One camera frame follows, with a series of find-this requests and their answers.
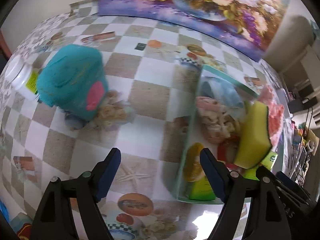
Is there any pink fluffy cloth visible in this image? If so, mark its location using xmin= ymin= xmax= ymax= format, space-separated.
xmin=258 ymin=85 xmax=284 ymax=148

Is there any white wooden shelf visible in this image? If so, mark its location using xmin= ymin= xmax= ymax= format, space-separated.
xmin=279 ymin=45 xmax=319 ymax=116

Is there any yellow green sponge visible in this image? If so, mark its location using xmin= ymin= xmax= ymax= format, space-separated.
xmin=233 ymin=101 xmax=272 ymax=169

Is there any light blue cloth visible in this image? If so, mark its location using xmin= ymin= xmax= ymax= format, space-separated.
xmin=201 ymin=77 xmax=244 ymax=109

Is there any red tape roll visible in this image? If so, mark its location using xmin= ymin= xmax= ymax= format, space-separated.
xmin=217 ymin=137 xmax=240 ymax=170

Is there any teal shallow cardboard tray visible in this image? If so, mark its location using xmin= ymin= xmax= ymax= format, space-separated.
xmin=174 ymin=65 xmax=284 ymax=204

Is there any small green tissue pack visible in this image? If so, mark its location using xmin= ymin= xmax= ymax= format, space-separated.
xmin=243 ymin=151 xmax=278 ymax=180

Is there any floral painting canvas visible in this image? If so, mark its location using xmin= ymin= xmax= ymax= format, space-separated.
xmin=98 ymin=0 xmax=290 ymax=61

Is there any white plastic bottle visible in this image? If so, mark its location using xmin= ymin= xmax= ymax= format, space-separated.
xmin=5 ymin=55 xmax=39 ymax=101

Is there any black power adapter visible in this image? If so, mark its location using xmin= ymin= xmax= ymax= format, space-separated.
xmin=287 ymin=99 xmax=305 ymax=114

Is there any red patterned garment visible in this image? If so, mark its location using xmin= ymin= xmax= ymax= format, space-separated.
xmin=16 ymin=223 xmax=32 ymax=240

